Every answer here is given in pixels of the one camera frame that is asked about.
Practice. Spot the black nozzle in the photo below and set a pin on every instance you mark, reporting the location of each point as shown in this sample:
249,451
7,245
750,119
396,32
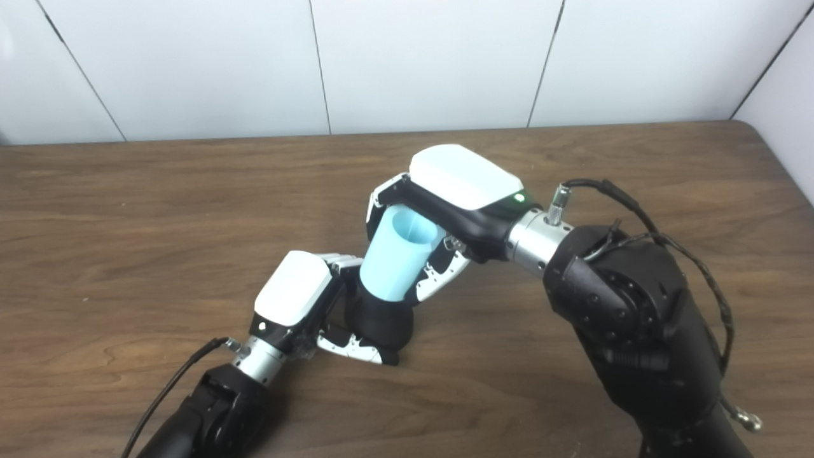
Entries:
381,324

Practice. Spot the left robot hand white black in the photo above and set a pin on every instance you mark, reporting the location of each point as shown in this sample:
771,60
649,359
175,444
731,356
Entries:
292,286

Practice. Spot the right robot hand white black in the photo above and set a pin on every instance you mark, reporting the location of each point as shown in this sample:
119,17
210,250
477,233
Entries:
464,175

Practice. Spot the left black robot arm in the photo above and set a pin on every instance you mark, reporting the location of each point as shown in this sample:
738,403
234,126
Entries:
216,413

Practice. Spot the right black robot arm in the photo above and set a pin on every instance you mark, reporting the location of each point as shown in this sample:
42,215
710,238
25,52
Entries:
623,318

